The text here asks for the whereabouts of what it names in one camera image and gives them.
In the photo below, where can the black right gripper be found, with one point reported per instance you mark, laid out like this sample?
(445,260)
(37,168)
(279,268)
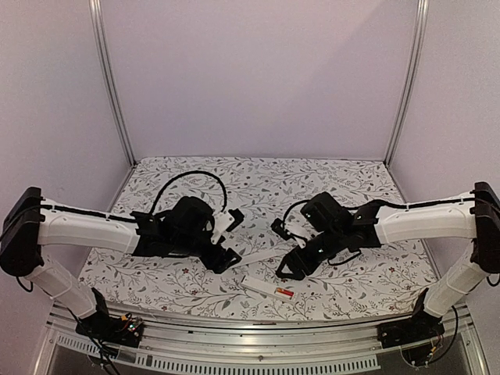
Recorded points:
(297,275)

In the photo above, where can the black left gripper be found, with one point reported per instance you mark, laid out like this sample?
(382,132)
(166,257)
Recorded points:
(224,263)

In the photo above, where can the white remote battery cover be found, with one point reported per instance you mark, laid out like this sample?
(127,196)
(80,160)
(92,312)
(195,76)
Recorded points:
(256,257)

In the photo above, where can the white remote control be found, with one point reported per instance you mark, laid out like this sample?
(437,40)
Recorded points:
(263,288)

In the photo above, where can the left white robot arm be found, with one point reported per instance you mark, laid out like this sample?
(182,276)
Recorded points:
(190,229)

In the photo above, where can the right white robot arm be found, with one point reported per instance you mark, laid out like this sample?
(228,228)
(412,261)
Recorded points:
(473,215)

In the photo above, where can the floral patterned table mat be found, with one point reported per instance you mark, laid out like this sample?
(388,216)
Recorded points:
(381,281)

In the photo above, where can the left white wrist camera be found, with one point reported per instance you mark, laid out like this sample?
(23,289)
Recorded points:
(225,221)

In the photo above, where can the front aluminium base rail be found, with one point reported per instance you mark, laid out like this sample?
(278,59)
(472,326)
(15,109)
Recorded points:
(174,343)

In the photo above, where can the left aluminium frame post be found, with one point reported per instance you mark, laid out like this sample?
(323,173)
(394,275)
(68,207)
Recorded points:
(97,19)

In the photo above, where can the aluminium frame post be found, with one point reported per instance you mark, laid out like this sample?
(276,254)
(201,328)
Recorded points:
(416,48)
(97,19)

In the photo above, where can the right aluminium frame post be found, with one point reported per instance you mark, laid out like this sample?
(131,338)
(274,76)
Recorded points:
(416,48)

